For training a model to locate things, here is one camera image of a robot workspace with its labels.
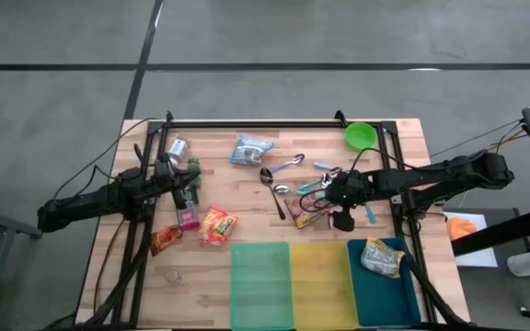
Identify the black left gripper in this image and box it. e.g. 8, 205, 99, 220
143, 153, 202, 211

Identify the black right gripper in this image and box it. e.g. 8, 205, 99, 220
325, 168, 374, 233

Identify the green lidded spice jar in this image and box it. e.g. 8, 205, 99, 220
185, 157, 202, 186

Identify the red lidded spice container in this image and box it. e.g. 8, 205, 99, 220
176, 201, 202, 232

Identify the dark red snack packet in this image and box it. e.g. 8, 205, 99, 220
283, 191, 335, 230

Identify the white lidded spice jar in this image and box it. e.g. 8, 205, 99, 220
167, 137, 190, 166

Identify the orange noodle packet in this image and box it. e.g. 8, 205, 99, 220
197, 205, 240, 246

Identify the yellow and white snack packet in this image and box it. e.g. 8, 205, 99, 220
360, 236, 406, 280

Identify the brown orange candy packet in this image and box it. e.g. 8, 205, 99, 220
148, 224, 184, 257

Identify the blue and white snack packet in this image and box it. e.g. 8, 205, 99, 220
228, 134, 276, 167

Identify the purple handled metal spoon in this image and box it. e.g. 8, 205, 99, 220
269, 153, 306, 174

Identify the glossy black spoon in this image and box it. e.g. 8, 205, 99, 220
259, 166, 287, 221

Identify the plain silver fork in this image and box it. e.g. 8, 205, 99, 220
319, 172, 335, 230

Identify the translucent yellow plastic tray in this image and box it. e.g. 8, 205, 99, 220
289, 242, 359, 331

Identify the green plastic bowl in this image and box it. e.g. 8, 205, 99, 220
344, 121, 378, 153

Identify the teal plastic tray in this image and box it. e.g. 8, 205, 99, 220
346, 237, 422, 328

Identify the translucent green plastic tray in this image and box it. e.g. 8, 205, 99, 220
229, 242, 294, 331

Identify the orange cloth lump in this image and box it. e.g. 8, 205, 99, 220
445, 216, 478, 242

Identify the white paper sheet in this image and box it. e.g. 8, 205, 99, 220
443, 211, 499, 268

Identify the black equipment stand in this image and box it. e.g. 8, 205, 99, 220
451, 101, 530, 323

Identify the black aluminium table frame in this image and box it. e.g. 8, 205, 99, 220
78, 109, 473, 331

